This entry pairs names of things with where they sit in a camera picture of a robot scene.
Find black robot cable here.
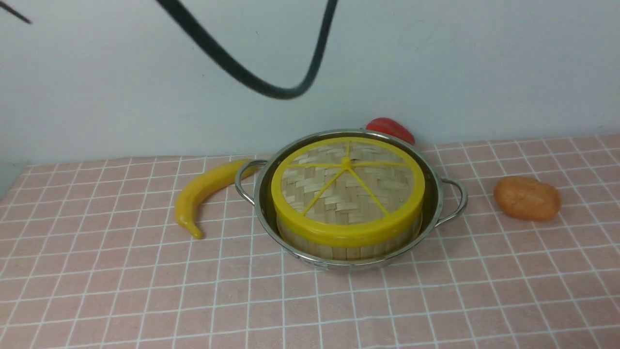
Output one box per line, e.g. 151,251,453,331
155,0,339,100

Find yellow bamboo steamer basket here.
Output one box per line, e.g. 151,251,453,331
277,213,423,262

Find orange-brown plastic potato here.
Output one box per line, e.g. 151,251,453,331
493,176,563,222

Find yellow bamboo steamer lid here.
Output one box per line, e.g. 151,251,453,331
271,137,426,234

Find yellow plastic banana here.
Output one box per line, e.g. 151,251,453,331
174,159,257,240

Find pink checkered tablecloth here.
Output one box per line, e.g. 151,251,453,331
0,135,620,349

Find stainless steel pot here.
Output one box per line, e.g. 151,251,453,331
234,129,468,272

